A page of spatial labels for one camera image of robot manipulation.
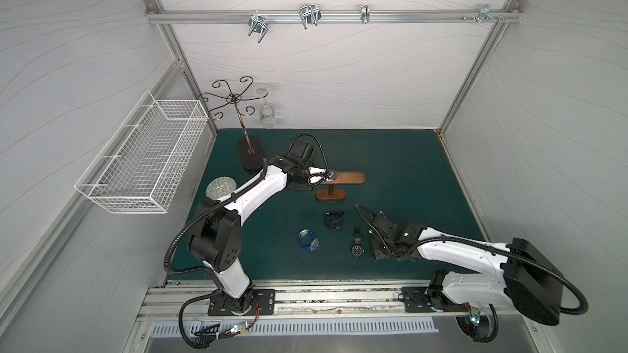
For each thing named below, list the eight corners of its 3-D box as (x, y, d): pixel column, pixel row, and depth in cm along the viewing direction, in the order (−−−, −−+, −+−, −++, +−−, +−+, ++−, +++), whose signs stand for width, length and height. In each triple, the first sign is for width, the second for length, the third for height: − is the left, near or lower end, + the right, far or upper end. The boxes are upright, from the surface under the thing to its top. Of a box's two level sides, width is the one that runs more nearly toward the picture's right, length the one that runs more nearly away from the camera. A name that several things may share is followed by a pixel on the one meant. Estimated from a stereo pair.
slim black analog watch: (351, 256, 84) (352, 254, 82) (349, 230, 90) (349, 227, 88) (364, 256, 84) (365, 254, 82) (361, 230, 90) (361, 227, 88)
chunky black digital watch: (324, 231, 90) (324, 225, 87) (324, 215, 95) (324, 209, 91) (342, 231, 90) (343, 225, 87) (341, 215, 95) (342, 209, 91)
